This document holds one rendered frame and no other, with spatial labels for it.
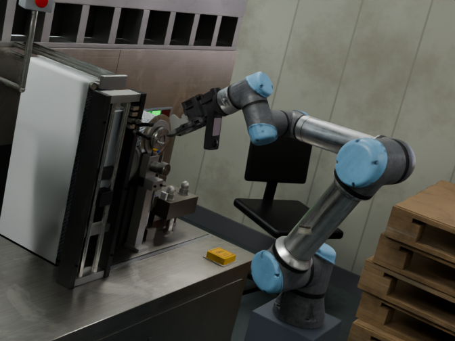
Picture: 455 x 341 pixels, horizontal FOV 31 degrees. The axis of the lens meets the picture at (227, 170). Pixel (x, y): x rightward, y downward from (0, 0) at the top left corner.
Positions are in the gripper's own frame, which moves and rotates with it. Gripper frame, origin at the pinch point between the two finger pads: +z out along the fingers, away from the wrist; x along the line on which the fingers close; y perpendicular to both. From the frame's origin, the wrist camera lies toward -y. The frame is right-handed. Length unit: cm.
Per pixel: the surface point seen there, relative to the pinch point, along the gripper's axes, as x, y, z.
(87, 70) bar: 30.0, 21.0, -1.6
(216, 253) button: -15.5, -37.0, 11.7
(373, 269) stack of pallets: -153, -69, 29
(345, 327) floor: -204, -99, 82
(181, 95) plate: -58, 25, 32
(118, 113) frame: 31.0, 6.0, -7.6
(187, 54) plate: -57, 37, 22
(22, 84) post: 54, 18, 0
